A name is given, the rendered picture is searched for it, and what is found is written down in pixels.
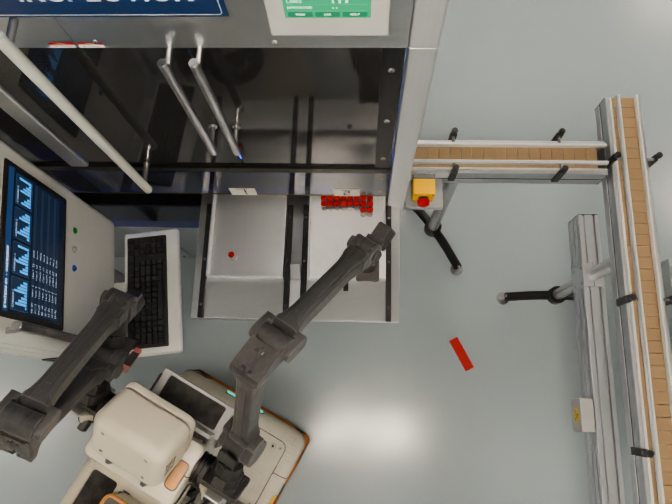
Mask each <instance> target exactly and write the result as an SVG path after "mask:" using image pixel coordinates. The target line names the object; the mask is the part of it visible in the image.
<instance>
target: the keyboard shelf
mask: <svg viewBox="0 0 672 504"><path fill-rule="evenodd" d="M158 235H166V247H167V290H168V332H169V346H163V347H154V348H144V349H141V350H142V352H141V354H140V355H139V356H138V357H145V356H154V355H164V354H173V353H181V352H182V351H183V329H182V295H181V262H180V232H179V230H178V229H169V230H160V231H151V232H141V233H132V234H126V235H125V282H122V283H114V288H116V289H118V290H121V291H123V292H125V293H126V292H127V291H128V261H127V239H131V238H140V237H149V236H158Z"/></svg>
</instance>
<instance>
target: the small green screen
mask: <svg viewBox="0 0 672 504"><path fill-rule="evenodd" d="M263 1H264V5H265V9H266V13H267V17H268V22H269V26H270V30H271V34H272V35H388V31H389V18H390V4H391V0H263Z"/></svg>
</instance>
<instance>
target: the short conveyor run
mask: <svg viewBox="0 0 672 504"><path fill-rule="evenodd" d="M457 132H458V129H457V128H456V127H454V128H452V131H451V132H450V135H449V138H448V140H418V144H417V148H416V153H415V157H414V162H413V166H412V171H411V173H435V179H442V183H521V184H597V185H598V184H599V183H600V182H601V181H602V180H603V179H604V178H605V177H607V176H608V172H607V171H608V170H607V165H608V164H609V163H608V162H609V161H606V155H605V147H606V146H607V143H605V142H604V141H561V138H562V137H563V135H564V133H565V132H566V130H565V129H564V128H561V129H559V131H558V133H556V134H555V136H554V137H553V138H552V140H551V141H479V140H456V137H457ZM449 154H450V155H449Z"/></svg>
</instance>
